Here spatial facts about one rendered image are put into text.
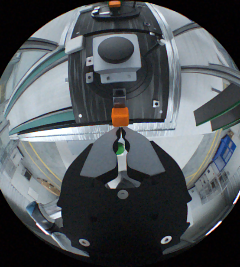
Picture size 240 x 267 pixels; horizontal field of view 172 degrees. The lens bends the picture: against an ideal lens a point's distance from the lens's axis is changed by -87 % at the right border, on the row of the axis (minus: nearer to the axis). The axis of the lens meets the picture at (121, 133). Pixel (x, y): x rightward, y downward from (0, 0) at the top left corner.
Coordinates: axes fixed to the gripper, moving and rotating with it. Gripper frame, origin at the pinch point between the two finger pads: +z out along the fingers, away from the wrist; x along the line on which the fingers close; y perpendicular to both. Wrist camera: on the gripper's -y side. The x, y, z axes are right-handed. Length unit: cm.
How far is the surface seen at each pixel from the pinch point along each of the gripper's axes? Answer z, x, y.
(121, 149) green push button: 8.9, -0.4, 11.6
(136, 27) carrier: 9.0, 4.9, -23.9
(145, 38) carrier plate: 9.0, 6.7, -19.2
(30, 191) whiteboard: -37, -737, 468
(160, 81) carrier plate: 9.0, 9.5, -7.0
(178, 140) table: 20.2, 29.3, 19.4
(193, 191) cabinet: 55, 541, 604
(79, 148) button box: 10.1, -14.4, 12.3
